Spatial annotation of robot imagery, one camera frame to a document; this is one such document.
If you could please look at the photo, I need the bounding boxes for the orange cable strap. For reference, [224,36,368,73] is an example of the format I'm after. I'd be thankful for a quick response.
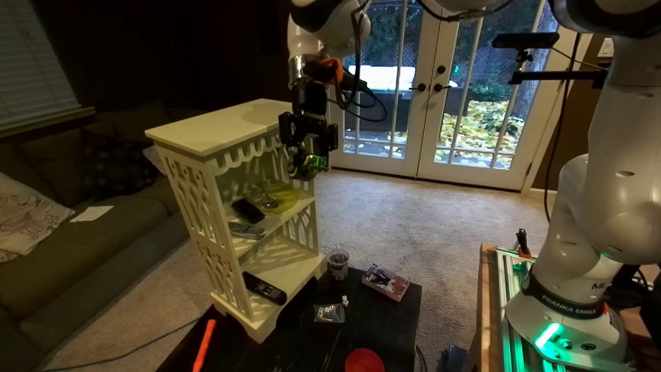
[315,56,345,87]

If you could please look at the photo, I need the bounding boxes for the white paper slip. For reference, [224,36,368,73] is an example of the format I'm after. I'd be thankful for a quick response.
[67,204,116,225]

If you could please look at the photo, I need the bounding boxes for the black smartphone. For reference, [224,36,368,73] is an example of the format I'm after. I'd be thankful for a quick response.
[230,197,267,225]

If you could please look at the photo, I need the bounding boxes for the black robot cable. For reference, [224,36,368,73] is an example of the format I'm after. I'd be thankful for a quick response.
[332,9,392,127]

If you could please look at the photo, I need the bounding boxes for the wooden robot mount platform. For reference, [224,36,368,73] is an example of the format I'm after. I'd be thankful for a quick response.
[477,244,661,372]

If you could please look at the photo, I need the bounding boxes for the grey flat remote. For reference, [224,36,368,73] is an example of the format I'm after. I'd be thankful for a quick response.
[227,222,267,242]

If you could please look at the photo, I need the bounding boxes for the black remote control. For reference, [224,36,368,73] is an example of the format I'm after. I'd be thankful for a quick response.
[242,271,288,309]

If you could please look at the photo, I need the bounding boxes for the black boom stand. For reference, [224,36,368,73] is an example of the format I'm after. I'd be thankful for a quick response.
[507,47,611,92]

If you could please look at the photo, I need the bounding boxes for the white glass french door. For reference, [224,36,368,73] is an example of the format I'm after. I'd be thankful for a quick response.
[328,0,431,178]
[418,0,573,193]

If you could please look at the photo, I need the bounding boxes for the dark patterned cushion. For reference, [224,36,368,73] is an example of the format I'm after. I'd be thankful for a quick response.
[75,130,163,204]

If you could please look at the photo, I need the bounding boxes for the black floor cable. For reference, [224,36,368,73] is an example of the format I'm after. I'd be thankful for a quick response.
[39,319,202,372]

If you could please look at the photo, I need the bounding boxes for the white wall switch plate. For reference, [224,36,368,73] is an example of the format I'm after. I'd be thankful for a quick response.
[597,36,616,63]

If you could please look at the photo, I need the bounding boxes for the clear plastic bag of dice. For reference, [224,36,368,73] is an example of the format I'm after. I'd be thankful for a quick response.
[311,303,347,326]

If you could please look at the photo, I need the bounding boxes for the white lattice shelf cabinet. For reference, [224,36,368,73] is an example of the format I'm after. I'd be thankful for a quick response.
[142,97,328,346]

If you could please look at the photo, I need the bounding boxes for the small glass cup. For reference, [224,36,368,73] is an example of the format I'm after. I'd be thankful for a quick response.
[326,252,351,283]

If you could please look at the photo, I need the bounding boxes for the patterned light pillow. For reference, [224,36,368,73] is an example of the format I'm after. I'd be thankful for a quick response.
[0,172,76,264]

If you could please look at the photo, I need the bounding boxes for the dark couch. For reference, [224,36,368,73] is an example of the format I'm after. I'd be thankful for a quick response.
[0,101,191,372]

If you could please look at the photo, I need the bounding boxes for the blue object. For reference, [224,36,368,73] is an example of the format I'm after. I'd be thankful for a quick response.
[440,346,470,372]

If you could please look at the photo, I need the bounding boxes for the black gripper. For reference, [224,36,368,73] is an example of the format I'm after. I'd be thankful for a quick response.
[276,109,340,182]

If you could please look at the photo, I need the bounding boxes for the black camera on stand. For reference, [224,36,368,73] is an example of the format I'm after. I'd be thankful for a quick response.
[490,31,561,52]

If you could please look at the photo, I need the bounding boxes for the window blinds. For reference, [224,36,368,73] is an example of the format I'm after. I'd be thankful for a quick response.
[0,0,96,136]

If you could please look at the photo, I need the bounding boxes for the red stick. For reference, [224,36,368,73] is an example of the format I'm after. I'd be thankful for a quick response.
[190,317,219,372]

